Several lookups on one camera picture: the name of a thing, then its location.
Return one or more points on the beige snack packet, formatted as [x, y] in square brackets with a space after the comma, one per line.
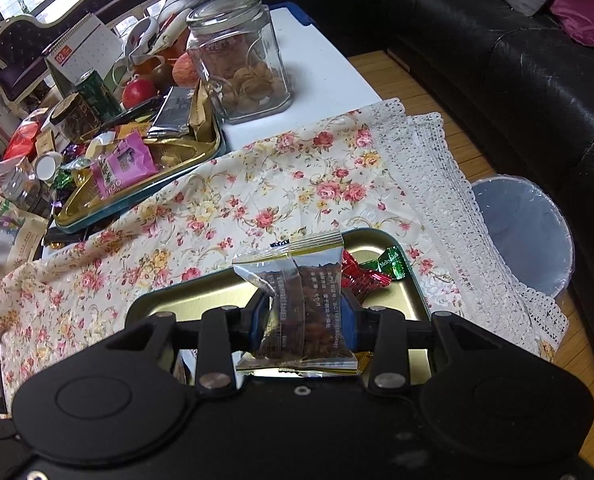
[202, 115]

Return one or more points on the tree-print paper pouch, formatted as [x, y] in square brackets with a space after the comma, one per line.
[22, 240]

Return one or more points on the silver grey snack bag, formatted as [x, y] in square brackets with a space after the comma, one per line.
[172, 110]

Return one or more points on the green foil candy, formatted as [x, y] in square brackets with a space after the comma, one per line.
[64, 177]

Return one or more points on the green foil snack packet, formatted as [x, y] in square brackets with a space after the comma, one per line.
[392, 262]

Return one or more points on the red apple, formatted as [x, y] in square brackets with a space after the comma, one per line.
[184, 70]
[138, 92]

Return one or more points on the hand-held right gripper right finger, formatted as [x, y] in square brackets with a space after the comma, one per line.
[349, 322]

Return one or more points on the small white cup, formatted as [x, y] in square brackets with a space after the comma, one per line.
[46, 165]

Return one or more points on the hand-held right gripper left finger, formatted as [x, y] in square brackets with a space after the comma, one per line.
[259, 322]

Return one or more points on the gold tin tray with dividers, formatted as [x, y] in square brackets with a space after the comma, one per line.
[177, 155]

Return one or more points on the black snack bar packet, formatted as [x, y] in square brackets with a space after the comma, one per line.
[62, 237]

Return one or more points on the white desk calendar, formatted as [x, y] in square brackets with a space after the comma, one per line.
[87, 45]

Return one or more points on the purple foil candy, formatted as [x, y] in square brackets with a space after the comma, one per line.
[74, 150]

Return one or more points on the floral tablecloth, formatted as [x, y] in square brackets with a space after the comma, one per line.
[277, 200]

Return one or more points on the large glass jar with walnuts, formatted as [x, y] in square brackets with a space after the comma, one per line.
[242, 60]

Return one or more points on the brown kiwi fruit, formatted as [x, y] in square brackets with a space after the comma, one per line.
[162, 74]

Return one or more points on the pink snack packet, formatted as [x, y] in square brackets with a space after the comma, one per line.
[122, 165]

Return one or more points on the clear packet with brown snack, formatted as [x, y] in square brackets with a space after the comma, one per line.
[317, 300]

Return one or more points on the trash bin with plastic liner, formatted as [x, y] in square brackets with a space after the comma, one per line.
[522, 230]

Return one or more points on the purple tufted chaise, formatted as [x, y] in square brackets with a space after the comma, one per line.
[27, 40]

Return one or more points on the glass jar with dark contents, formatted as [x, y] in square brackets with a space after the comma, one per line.
[24, 192]

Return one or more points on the glass jar with brown snack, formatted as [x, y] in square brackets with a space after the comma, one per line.
[77, 117]

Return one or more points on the black leather sofa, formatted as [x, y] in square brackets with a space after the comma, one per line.
[477, 60]

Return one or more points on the green drink can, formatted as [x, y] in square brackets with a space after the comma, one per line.
[97, 92]

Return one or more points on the red foil snack packet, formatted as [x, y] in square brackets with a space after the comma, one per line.
[362, 280]

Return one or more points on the red snack bag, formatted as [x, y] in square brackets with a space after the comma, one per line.
[22, 140]

